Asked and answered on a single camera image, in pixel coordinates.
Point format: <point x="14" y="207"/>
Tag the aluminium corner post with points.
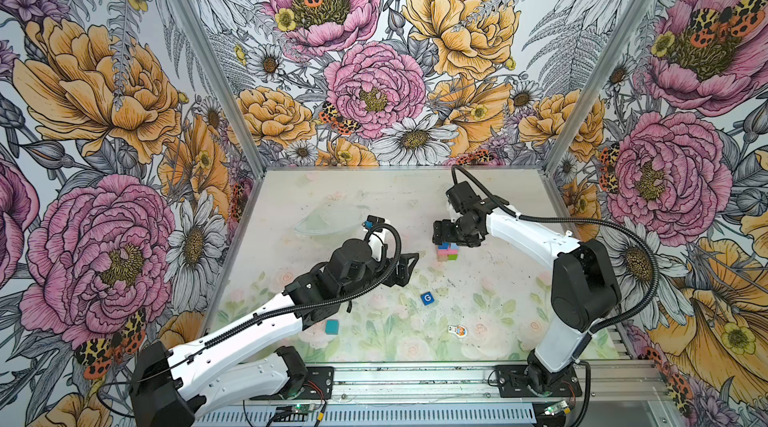
<point x="625" y="27"/>
<point x="187" y="17"/>

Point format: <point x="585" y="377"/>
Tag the blue letter G block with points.
<point x="427" y="298"/>

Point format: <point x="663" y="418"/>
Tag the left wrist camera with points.
<point x="372" y="223"/>

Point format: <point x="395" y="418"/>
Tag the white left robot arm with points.
<point x="352" y="271"/>

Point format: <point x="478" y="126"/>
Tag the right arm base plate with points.
<point x="527" y="381"/>

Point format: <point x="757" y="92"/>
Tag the pink rectangular block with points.
<point x="445" y="252"/>

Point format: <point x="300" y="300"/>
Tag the teal cube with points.
<point x="332" y="327"/>

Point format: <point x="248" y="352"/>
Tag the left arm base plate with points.
<point x="314" y="383"/>

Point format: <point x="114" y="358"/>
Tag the aluminium front rail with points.
<point x="415" y="383"/>

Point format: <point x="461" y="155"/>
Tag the grey vented cable duct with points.
<point x="493" y="414"/>

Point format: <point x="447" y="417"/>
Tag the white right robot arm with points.
<point x="584" y="288"/>

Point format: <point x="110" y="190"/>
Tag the aluminium corner post left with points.
<point x="187" y="17"/>

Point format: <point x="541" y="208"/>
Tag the aluminium corner post right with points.
<point x="625" y="27"/>

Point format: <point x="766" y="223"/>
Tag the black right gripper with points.
<point x="443" y="232"/>

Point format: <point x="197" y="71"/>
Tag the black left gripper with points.
<point x="403" y="270"/>

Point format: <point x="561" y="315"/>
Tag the green circuit board right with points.
<point x="559" y="408"/>

